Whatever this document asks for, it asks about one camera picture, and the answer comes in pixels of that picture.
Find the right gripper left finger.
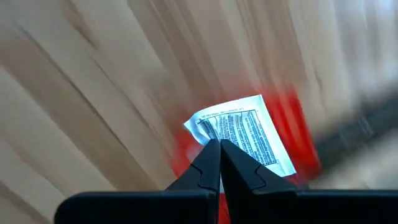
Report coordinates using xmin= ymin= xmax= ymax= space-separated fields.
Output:
xmin=54 ymin=138 xmax=222 ymax=224

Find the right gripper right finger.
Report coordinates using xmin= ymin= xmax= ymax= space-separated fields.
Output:
xmin=220 ymin=139 xmax=398 ymax=224

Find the square white packet black label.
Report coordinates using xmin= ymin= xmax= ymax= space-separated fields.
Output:
xmin=183 ymin=94 xmax=297 ymax=178

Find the red plastic mesh basket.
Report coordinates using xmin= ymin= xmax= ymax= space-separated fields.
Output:
xmin=167 ymin=83 xmax=323 ymax=224

